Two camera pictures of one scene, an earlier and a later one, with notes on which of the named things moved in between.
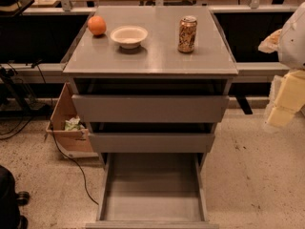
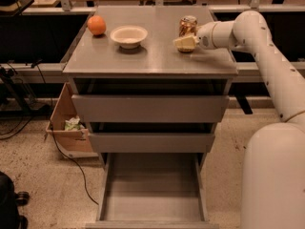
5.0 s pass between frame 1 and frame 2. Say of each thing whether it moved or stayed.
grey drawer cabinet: stayed
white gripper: moved
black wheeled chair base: stayed
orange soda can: stayed
